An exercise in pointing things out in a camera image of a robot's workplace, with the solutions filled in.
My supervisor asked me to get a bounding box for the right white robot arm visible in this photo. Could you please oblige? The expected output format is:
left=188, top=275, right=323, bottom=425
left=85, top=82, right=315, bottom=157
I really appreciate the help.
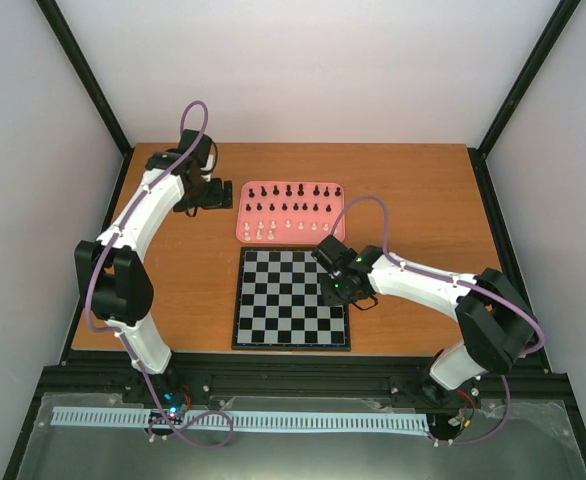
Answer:
left=312, top=235, right=543, bottom=406

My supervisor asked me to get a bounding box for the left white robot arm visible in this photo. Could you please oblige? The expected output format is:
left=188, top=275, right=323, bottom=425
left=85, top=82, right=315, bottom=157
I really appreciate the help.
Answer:
left=74, top=129, right=233, bottom=403

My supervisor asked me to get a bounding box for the black white chessboard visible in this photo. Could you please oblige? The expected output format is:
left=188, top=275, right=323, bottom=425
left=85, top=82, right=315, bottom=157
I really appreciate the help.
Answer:
left=231, top=247, right=351, bottom=351

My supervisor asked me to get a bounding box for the pink plastic tray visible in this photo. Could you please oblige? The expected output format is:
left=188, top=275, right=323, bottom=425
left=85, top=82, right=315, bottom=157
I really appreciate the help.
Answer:
left=236, top=181, right=346, bottom=245

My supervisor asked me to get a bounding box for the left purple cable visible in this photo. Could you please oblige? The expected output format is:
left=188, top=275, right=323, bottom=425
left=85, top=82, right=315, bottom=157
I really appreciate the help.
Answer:
left=83, top=100, right=235, bottom=448

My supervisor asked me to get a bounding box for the purple cable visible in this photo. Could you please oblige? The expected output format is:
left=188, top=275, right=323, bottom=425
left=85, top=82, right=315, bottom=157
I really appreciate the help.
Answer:
left=83, top=100, right=235, bottom=448
left=330, top=195, right=544, bottom=447

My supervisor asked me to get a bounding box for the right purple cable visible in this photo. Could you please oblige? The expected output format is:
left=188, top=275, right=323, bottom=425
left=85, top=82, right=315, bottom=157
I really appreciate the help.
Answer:
left=330, top=195, right=544, bottom=447

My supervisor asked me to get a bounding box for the black aluminium frame rail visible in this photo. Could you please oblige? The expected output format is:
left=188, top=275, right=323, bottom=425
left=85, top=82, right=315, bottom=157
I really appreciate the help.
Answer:
left=36, top=351, right=575, bottom=412

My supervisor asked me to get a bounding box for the light blue slotted cable duct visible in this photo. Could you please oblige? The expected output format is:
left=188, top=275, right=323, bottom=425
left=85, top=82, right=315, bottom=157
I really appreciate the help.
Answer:
left=50, top=406, right=429, bottom=436

